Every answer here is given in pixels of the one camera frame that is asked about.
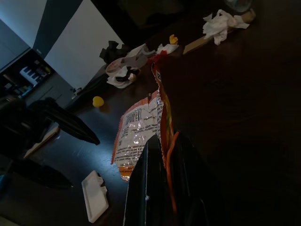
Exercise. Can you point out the large white crumpled tissue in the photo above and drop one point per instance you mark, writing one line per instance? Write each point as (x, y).
(219, 26)

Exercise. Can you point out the yellow and white wrapper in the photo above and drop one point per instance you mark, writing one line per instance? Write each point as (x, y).
(168, 48)

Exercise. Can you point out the clear glass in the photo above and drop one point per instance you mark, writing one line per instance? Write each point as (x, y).
(238, 4)

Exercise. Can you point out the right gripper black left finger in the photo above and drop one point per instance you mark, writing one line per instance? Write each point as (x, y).
(145, 188)

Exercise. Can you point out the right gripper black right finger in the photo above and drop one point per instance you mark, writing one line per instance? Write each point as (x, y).
(190, 188)

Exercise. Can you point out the light wooden block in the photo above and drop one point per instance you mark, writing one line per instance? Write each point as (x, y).
(43, 140)

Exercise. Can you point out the orange snack wrapper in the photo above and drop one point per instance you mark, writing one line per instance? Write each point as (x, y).
(138, 131)

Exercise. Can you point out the grey paper scrap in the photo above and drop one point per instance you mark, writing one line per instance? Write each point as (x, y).
(138, 55)

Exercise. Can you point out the white plastic piece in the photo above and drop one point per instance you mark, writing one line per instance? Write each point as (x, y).
(95, 195)

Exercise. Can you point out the dark shelf with items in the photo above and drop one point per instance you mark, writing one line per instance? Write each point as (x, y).
(26, 75)

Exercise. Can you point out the tape roll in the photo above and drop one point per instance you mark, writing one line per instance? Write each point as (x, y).
(115, 67)

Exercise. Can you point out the small yellow object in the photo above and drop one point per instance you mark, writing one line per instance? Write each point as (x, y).
(98, 101)

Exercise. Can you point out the black crumpled plastic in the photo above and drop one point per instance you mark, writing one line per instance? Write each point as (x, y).
(111, 50)

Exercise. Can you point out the dark wooden table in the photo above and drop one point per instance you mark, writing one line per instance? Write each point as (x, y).
(235, 106)

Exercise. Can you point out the long wooden stick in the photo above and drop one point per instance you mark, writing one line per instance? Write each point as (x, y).
(195, 44)

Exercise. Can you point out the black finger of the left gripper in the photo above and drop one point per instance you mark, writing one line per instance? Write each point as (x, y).
(70, 122)
(44, 176)

